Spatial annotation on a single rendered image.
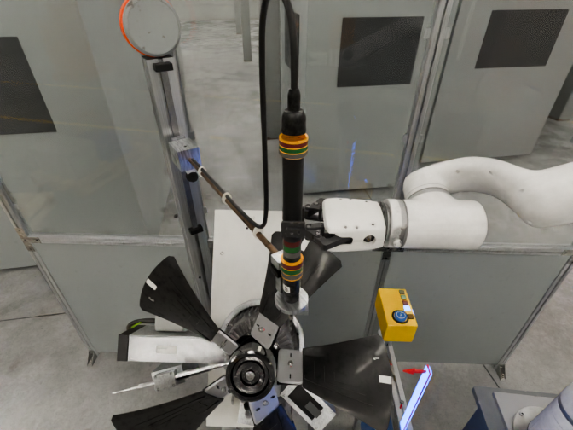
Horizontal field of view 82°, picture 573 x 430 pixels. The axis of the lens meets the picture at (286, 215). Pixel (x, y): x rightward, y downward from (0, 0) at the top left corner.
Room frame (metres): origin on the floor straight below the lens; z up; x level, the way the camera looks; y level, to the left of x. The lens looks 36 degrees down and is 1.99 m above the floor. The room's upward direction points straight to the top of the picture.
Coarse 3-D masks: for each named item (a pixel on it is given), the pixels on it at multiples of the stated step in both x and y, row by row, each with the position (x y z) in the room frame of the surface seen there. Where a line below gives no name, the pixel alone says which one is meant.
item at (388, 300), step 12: (384, 288) 0.82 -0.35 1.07; (384, 300) 0.77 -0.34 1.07; (396, 300) 0.77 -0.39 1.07; (408, 300) 0.77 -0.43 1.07; (384, 312) 0.72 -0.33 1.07; (408, 312) 0.72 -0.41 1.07; (384, 324) 0.69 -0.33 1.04; (396, 324) 0.67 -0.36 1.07; (408, 324) 0.67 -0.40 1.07; (384, 336) 0.67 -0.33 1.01; (396, 336) 0.66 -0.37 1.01; (408, 336) 0.66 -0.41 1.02
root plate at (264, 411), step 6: (270, 396) 0.42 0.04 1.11; (276, 396) 0.43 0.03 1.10; (252, 402) 0.39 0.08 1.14; (258, 402) 0.40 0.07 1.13; (270, 402) 0.41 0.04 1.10; (276, 402) 0.42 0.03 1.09; (252, 408) 0.38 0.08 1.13; (264, 408) 0.40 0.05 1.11; (270, 408) 0.40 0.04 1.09; (252, 414) 0.37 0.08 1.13; (258, 414) 0.38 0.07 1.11; (264, 414) 0.39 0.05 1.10; (258, 420) 0.37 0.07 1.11
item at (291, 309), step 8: (272, 256) 0.50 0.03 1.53; (272, 264) 0.49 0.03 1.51; (280, 264) 0.48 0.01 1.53; (280, 272) 0.47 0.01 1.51; (280, 280) 0.47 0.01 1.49; (280, 288) 0.47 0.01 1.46; (280, 296) 0.47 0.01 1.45; (304, 296) 0.47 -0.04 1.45; (280, 304) 0.45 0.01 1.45; (288, 304) 0.45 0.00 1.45; (296, 304) 0.45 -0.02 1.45; (304, 304) 0.45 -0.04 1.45; (288, 312) 0.43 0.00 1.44; (296, 312) 0.43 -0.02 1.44
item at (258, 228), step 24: (264, 0) 0.51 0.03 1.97; (288, 0) 0.47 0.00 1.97; (264, 24) 0.53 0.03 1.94; (288, 24) 0.47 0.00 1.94; (264, 48) 0.53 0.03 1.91; (264, 72) 0.53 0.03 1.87; (264, 96) 0.53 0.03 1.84; (264, 120) 0.53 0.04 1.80; (264, 144) 0.53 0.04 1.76; (264, 168) 0.53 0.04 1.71; (264, 192) 0.53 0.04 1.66; (264, 216) 0.54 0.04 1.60
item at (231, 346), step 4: (220, 332) 0.50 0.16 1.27; (216, 336) 0.51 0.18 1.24; (220, 336) 0.50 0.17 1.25; (224, 336) 0.49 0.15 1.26; (212, 340) 0.52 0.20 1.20; (216, 340) 0.52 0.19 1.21; (220, 340) 0.51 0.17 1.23; (224, 340) 0.50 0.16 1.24; (228, 340) 0.49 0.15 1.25; (232, 340) 0.49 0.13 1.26; (216, 344) 0.52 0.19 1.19; (220, 344) 0.51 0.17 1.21; (228, 344) 0.49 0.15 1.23; (232, 344) 0.49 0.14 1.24; (236, 344) 0.48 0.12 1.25; (224, 348) 0.50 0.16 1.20; (228, 348) 0.50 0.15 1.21; (232, 348) 0.49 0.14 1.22; (236, 348) 0.48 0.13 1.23; (228, 352) 0.50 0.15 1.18; (232, 352) 0.49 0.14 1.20
